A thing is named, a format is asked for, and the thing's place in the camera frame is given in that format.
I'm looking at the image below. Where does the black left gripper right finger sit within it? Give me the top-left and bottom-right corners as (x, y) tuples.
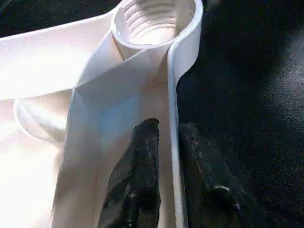
(178, 122), (261, 228)

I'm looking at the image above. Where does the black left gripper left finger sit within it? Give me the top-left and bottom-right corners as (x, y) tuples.
(96, 117), (163, 228)

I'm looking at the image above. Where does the white plastic table top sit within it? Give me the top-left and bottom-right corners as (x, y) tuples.
(0, 0), (204, 228)

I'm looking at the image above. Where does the black glossy mat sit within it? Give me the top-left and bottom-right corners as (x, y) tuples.
(0, 0), (304, 228)

